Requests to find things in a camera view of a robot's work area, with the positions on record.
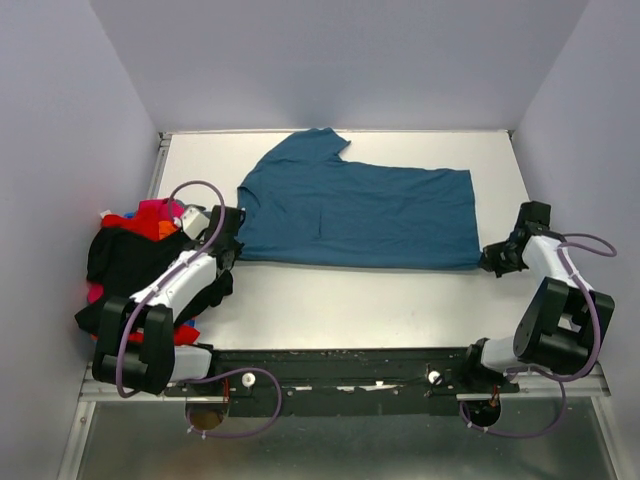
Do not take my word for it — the red t shirt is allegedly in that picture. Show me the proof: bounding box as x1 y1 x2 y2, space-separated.
92 204 201 351

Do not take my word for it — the orange t shirt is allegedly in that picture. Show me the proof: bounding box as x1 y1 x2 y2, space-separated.
158 220 179 240

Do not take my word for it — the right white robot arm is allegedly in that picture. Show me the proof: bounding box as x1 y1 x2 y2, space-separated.
459 201 617 392

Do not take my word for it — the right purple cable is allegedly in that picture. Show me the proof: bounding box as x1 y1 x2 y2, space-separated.
459 233 617 439

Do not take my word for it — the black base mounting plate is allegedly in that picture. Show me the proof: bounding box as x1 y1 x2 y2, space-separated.
165 347 519 418

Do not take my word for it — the black t shirt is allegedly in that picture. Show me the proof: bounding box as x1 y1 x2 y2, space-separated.
75 227 244 336

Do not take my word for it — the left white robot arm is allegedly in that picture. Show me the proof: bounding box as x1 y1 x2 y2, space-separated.
92 206 245 398

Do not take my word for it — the teal blue t shirt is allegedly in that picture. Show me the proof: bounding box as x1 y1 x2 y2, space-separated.
237 128 481 270

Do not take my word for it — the aluminium frame rail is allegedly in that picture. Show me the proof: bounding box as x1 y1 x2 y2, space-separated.
58 364 610 479

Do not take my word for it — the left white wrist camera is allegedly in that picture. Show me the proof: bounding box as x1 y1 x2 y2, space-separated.
175 206 210 240

